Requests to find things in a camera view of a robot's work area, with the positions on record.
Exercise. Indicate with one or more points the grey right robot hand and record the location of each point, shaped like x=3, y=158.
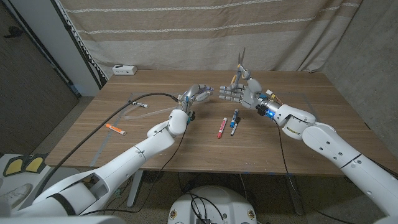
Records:
x=247, y=91

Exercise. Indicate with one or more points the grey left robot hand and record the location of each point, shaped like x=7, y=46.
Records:
x=194, y=93

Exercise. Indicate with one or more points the red marker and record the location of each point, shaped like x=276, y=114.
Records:
x=222, y=127

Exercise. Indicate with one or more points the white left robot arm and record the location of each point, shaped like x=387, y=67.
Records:
x=102, y=180

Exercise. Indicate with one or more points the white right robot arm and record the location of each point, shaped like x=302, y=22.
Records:
x=342, y=149

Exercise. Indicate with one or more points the blue marker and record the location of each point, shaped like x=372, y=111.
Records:
x=234, y=118

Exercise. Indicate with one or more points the thin white black-capped marker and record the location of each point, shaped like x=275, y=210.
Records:
x=234, y=127

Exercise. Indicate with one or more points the black marker with white label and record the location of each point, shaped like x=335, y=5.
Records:
x=140, y=104

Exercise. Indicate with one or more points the beige striped curtain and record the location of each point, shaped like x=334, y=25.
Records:
x=202, y=31

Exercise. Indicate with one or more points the white power strip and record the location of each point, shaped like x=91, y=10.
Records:
x=124, y=70

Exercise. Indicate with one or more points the orange marker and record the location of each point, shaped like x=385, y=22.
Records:
x=115, y=129

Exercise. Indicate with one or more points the black ribbed round object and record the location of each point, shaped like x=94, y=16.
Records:
x=153, y=176

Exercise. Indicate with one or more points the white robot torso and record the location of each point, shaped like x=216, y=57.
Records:
x=217, y=202

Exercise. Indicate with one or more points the white table leg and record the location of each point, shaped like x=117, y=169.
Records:
x=135, y=189

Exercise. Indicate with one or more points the grey table leg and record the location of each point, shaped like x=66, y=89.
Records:
x=293, y=196

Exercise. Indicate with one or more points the white floor platform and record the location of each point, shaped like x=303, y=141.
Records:
x=37, y=183

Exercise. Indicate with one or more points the white sneaker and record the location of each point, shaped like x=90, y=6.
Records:
x=15, y=194

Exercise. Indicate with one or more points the black metal frame bar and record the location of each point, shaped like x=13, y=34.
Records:
x=77, y=46

